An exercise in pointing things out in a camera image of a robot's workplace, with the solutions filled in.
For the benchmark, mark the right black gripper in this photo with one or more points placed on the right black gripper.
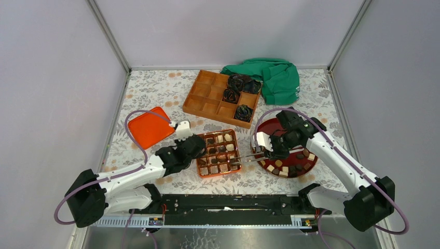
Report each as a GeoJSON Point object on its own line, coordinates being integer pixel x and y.
{"type": "Point", "coordinates": [275, 154]}

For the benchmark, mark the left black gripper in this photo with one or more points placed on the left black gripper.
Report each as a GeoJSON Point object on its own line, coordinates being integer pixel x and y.
{"type": "Point", "coordinates": [178, 143]}

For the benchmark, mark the red round plate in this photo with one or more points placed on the red round plate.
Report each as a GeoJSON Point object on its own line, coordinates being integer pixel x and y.
{"type": "Point", "coordinates": [297, 164]}

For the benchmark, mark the orange box lid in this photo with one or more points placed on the orange box lid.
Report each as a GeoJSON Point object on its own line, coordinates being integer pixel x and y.
{"type": "Point", "coordinates": [148, 129]}

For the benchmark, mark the metal serving tongs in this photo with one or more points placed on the metal serving tongs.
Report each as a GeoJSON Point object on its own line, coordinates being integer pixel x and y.
{"type": "Point", "coordinates": [247, 159]}

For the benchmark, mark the orange chocolate box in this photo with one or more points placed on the orange chocolate box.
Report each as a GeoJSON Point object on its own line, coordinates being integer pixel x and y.
{"type": "Point", "coordinates": [215, 161]}

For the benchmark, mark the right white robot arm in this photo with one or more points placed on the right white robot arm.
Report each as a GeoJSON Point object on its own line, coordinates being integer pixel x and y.
{"type": "Point", "coordinates": [367, 200]}

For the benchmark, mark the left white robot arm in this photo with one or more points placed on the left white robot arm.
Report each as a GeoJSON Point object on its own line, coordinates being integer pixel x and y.
{"type": "Point", "coordinates": [92, 196]}

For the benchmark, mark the floral table mat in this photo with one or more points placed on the floral table mat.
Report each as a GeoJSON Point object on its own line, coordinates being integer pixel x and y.
{"type": "Point", "coordinates": [169, 89]}

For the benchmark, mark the wooden compartment organizer tray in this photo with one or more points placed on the wooden compartment organizer tray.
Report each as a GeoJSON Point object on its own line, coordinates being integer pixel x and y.
{"type": "Point", "coordinates": [205, 99]}

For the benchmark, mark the dark rolled fabric front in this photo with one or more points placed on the dark rolled fabric front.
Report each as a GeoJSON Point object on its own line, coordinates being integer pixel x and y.
{"type": "Point", "coordinates": [243, 113]}

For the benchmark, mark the dark rolled fabric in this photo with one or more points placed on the dark rolled fabric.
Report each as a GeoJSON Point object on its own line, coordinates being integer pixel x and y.
{"type": "Point", "coordinates": [231, 96]}
{"type": "Point", "coordinates": [243, 113]}
{"type": "Point", "coordinates": [244, 83]}

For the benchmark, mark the green cloth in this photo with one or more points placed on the green cloth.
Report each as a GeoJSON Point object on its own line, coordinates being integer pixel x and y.
{"type": "Point", "coordinates": [279, 77]}

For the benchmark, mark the dark rolled fabric middle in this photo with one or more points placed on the dark rolled fabric middle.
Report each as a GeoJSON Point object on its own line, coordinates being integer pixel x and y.
{"type": "Point", "coordinates": [231, 96]}

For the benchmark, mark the dark rolled fabric back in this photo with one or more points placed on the dark rolled fabric back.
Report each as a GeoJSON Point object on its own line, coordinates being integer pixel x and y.
{"type": "Point", "coordinates": [244, 83]}

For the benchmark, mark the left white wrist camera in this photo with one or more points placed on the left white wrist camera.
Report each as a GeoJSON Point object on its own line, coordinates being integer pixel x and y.
{"type": "Point", "coordinates": [182, 129]}

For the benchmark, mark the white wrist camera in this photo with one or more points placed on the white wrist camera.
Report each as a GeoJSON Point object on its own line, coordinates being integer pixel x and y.
{"type": "Point", "coordinates": [261, 141]}
{"type": "Point", "coordinates": [182, 129]}

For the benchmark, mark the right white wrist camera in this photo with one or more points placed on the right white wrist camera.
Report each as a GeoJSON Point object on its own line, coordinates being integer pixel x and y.
{"type": "Point", "coordinates": [261, 141]}

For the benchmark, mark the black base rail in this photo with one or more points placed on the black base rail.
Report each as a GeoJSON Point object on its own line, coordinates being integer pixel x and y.
{"type": "Point", "coordinates": [230, 210]}

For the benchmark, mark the aluminium frame rail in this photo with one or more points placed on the aluminium frame rail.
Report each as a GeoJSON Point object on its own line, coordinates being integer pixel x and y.
{"type": "Point", "coordinates": [331, 230]}

